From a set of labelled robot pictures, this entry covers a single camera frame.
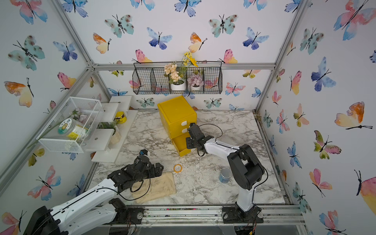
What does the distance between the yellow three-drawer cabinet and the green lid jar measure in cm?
41

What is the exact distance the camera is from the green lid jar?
0.64m

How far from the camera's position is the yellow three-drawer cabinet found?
88 cm
